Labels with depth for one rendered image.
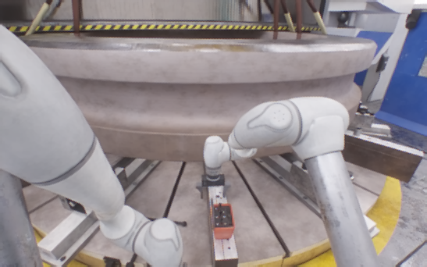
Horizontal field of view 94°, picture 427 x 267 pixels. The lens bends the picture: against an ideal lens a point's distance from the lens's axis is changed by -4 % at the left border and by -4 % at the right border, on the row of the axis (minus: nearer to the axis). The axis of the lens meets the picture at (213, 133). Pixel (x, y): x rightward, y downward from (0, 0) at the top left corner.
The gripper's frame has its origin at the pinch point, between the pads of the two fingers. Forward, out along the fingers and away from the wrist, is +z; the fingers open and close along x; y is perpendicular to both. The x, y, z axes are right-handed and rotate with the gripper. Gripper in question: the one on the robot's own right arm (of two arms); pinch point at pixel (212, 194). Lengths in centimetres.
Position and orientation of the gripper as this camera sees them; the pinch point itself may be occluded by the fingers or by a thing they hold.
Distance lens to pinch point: 129.7
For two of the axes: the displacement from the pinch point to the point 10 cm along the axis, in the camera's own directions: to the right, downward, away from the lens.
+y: 0.7, 4.7, -8.8
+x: 10.0, -0.2, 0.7
